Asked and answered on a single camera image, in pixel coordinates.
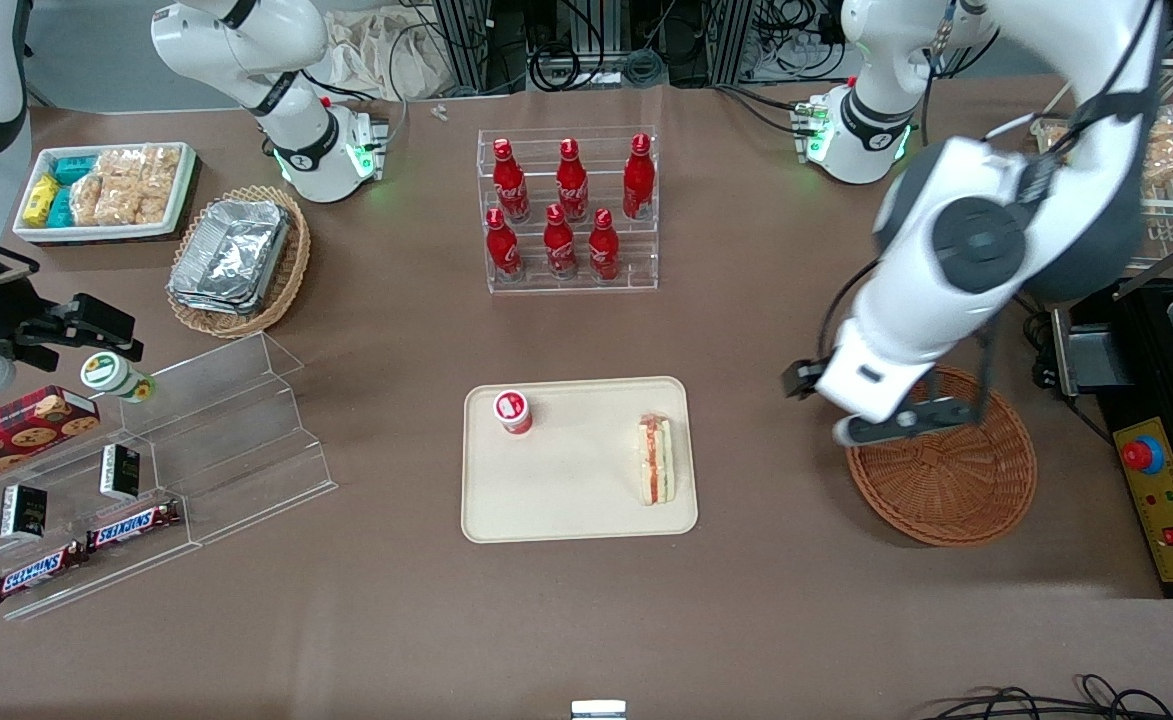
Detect triangle sandwich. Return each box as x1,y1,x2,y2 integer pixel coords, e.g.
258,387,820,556
636,413,675,506

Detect round brown wicker basket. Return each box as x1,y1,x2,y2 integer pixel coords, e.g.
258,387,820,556
846,365,1039,548

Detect silver foil tray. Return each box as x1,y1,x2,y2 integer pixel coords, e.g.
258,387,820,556
168,283,282,317
172,198,293,303

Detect oval light wicker basket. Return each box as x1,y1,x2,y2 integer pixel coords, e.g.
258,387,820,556
166,185,312,339

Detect beige plastic tray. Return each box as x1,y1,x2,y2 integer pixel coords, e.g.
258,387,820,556
461,376,699,544

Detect green lid white cup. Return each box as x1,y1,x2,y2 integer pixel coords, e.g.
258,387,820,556
81,352,157,404

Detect white rectangular snack bin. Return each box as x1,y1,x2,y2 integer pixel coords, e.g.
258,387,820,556
13,142,197,244

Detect yellow snack packet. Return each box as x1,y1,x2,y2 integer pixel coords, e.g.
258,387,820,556
23,175,60,227

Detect clear rice cracker packet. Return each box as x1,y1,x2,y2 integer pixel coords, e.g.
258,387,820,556
96,148,147,187
141,145,184,226
96,185,143,227
71,175,107,226

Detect small black box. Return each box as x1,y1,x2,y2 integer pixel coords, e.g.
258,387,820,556
99,445,142,501
0,485,48,542

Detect red plaid cookie box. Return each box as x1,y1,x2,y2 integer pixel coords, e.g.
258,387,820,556
0,385,102,498

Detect clear acrylic stepped shelf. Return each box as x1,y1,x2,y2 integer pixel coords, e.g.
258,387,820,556
121,332,339,547
0,400,197,623

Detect Snickers chocolate bar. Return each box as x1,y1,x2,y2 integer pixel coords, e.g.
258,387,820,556
0,542,88,605
86,500,182,553

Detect black appliance with metal plate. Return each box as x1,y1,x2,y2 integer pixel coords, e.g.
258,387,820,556
1051,278,1173,423

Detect red cola bottle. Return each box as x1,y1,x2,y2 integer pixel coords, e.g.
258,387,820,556
588,208,621,281
556,138,590,223
491,138,530,223
622,133,656,221
486,207,524,281
543,203,579,279

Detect clear acrylic bottle rack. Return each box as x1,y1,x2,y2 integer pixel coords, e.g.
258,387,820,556
476,125,660,294

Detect red lid white cup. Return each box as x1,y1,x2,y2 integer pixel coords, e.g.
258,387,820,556
493,390,535,437

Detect white cloth bag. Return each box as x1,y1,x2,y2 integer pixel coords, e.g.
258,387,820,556
324,8,453,101

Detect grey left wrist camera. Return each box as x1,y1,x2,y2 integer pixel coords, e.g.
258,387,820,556
833,413,909,448

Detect black base cables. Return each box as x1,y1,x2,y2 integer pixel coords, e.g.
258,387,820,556
714,84,819,137

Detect black loose cables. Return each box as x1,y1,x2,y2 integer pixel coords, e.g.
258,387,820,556
921,673,1173,720

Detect aluminium frame with cables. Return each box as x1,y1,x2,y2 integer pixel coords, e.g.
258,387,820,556
431,0,852,93

